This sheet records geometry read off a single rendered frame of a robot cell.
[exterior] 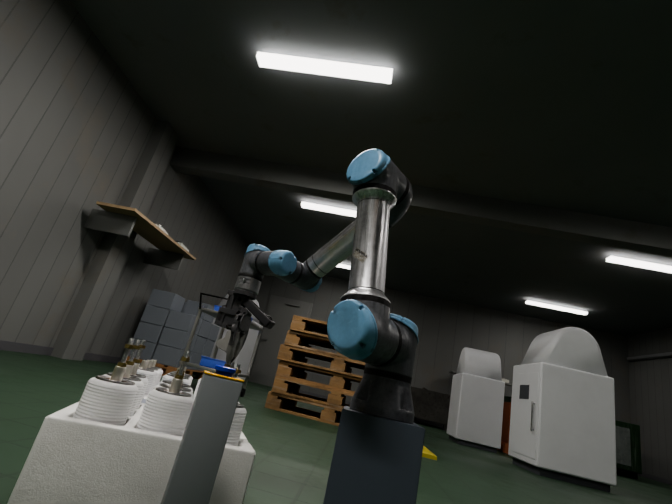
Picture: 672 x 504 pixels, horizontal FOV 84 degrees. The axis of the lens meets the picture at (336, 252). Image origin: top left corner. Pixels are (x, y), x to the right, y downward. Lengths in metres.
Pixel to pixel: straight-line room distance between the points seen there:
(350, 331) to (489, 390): 5.01
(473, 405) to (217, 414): 5.11
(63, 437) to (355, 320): 0.57
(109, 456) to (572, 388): 4.07
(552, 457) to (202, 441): 3.86
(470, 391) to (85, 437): 5.16
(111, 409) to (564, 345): 4.15
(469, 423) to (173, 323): 4.06
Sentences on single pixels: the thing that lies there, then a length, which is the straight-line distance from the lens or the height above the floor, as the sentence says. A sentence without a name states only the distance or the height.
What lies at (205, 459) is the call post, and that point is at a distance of 0.75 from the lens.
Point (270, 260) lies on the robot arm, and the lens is 1.11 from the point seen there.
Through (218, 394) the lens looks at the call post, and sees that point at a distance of 0.74.
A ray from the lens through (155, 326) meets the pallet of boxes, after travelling 5.45.
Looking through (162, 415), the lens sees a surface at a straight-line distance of 0.90.
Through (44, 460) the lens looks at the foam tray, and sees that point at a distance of 0.91.
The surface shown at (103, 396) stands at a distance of 0.91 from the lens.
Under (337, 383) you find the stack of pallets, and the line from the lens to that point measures 3.93.
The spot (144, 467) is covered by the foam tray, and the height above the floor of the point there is 0.12.
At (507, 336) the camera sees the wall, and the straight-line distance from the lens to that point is 10.26.
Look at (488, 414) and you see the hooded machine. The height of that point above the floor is 0.44.
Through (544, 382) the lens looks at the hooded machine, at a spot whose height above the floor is 0.81.
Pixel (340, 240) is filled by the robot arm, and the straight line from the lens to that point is 1.14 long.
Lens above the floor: 0.34
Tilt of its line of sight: 19 degrees up
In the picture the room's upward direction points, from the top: 13 degrees clockwise
